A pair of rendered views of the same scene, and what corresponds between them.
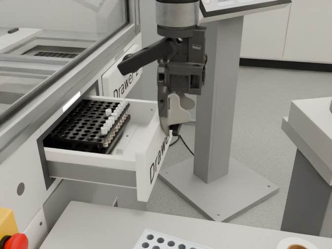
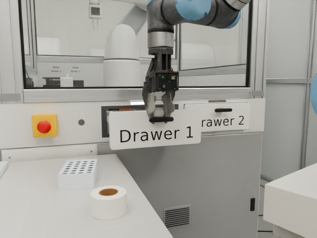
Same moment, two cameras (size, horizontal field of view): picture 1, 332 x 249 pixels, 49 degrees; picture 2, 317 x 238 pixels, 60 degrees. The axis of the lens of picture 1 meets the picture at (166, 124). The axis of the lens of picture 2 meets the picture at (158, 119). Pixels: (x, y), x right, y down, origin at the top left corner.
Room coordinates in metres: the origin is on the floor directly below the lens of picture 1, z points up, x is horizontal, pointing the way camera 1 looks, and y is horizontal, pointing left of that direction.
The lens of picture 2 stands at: (0.23, -0.71, 1.01)
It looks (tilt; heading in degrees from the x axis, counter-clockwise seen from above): 8 degrees down; 60
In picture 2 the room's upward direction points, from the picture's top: straight up
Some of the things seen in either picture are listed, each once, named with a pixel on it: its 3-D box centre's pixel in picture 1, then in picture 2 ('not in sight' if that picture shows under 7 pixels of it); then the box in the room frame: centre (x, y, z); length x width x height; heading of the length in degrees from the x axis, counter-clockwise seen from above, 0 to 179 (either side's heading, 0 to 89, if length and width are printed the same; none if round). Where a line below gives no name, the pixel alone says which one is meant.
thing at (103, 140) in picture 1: (113, 122); not in sight; (0.67, 0.11, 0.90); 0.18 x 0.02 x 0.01; 168
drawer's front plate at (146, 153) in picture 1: (159, 137); (157, 128); (0.65, 0.01, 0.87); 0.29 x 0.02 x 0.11; 168
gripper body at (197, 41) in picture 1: (181, 59); (161, 71); (0.64, -0.03, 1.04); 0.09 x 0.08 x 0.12; 78
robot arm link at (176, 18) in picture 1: (177, 13); (161, 42); (0.64, -0.02, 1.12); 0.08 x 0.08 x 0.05
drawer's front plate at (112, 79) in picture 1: (123, 76); (218, 117); (0.99, 0.12, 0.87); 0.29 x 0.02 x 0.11; 168
